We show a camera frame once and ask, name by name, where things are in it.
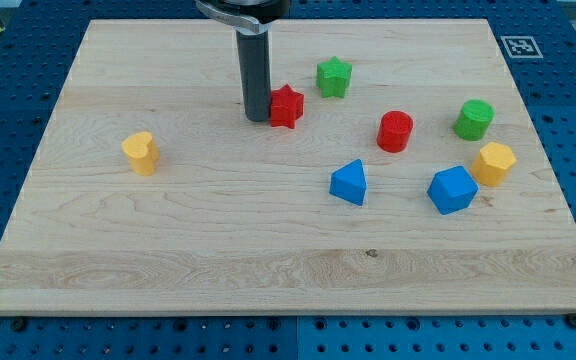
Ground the silver clamp robot arm end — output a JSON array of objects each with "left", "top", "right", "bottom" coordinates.
[{"left": 195, "top": 0, "right": 291, "bottom": 35}]

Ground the red star block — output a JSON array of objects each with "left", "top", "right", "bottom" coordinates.
[{"left": 270, "top": 84, "right": 304, "bottom": 129}]

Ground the green star block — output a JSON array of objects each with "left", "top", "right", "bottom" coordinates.
[{"left": 316, "top": 56, "right": 352, "bottom": 98}]

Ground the yellow heart block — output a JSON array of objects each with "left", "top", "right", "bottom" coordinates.
[{"left": 121, "top": 131, "right": 159, "bottom": 176}]

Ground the blue triangle block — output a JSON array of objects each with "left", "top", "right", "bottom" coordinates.
[{"left": 329, "top": 159, "right": 367, "bottom": 206}]

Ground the red cylinder block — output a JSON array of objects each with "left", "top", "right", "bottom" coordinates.
[{"left": 376, "top": 111, "right": 414, "bottom": 153}]

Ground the light wooden board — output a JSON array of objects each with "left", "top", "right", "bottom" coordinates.
[{"left": 0, "top": 19, "right": 576, "bottom": 317}]

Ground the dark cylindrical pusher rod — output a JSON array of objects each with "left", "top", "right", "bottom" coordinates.
[{"left": 236, "top": 31, "right": 271, "bottom": 122}]

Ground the blue pentagon block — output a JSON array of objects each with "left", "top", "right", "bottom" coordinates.
[{"left": 427, "top": 165, "right": 479, "bottom": 215}]

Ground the green cylinder block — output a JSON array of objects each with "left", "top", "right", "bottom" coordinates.
[{"left": 453, "top": 99, "right": 495, "bottom": 141}]

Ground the yellow hexagon block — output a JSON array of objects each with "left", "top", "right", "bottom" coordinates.
[{"left": 471, "top": 142, "right": 517, "bottom": 187}]

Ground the white fiducial marker tag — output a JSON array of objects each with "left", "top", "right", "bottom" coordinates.
[{"left": 501, "top": 35, "right": 543, "bottom": 59}]

